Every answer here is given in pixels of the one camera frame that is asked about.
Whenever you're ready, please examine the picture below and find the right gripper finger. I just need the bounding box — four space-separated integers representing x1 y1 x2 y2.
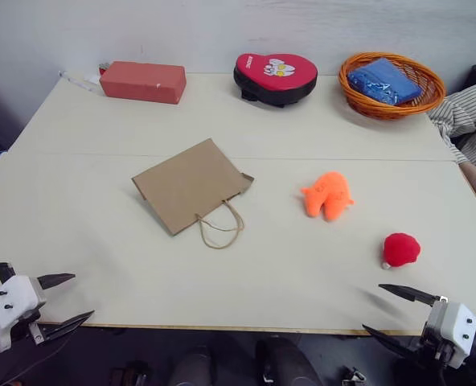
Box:
361 323 425 359
378 283 441 305

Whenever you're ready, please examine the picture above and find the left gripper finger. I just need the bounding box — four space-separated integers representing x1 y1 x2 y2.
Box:
36 273 76 292
39 309 96 343

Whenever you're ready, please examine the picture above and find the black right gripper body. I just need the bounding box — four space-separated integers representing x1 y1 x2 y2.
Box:
420 296 450 361

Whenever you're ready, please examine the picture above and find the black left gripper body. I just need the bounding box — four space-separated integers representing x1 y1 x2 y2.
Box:
20 276 48 346

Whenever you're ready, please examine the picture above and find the brown paper bag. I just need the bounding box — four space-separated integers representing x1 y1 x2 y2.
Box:
131 138 256 250

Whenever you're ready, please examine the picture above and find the red plush ball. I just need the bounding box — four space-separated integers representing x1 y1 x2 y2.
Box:
380 232 422 270

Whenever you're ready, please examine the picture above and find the dark rounded shape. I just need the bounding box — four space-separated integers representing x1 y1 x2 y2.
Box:
255 336 320 386

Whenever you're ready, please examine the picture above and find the orange plush toy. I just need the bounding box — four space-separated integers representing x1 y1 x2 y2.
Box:
300 170 355 223

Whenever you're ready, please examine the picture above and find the person's striped shirt sleeve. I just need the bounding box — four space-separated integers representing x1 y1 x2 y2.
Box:
427 77 476 179

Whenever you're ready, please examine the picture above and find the orange wicker basket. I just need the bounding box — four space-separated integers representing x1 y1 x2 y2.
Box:
338 51 448 121

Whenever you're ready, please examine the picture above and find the white pen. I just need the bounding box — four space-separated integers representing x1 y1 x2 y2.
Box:
58 70 102 92

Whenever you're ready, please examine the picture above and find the blue plastic packet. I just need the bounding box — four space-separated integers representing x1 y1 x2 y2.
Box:
347 57 422 107

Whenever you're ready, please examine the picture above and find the red rectangular block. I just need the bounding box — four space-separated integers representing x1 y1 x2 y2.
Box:
98 60 188 106

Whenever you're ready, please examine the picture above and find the red heart-shaped punch pad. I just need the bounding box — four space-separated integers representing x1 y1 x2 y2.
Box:
232 51 319 109

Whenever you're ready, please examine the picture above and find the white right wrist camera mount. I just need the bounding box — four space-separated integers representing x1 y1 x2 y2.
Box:
441 302 476 370

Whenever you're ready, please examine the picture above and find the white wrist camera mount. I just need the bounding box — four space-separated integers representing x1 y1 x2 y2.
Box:
0 274 47 354
441 302 476 370

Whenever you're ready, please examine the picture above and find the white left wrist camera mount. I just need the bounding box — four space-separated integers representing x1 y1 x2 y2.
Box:
0 274 47 354

